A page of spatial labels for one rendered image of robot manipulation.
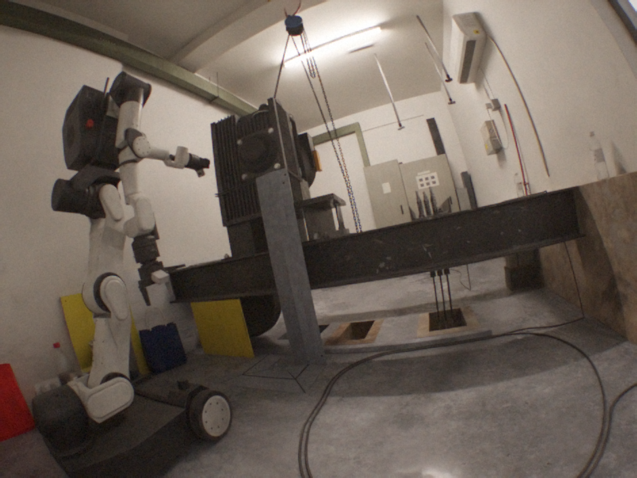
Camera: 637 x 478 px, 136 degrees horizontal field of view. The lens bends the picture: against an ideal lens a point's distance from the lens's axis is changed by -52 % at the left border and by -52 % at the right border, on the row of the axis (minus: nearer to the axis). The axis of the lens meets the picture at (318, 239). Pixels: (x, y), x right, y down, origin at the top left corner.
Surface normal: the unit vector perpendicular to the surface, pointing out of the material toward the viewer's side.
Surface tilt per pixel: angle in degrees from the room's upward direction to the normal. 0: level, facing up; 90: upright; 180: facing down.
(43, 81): 90
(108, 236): 113
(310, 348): 90
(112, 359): 90
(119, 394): 90
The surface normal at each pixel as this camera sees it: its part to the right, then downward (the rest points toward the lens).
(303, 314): -0.17, 0.01
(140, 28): 0.20, 0.98
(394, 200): -0.38, 0.06
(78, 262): 0.90, -0.19
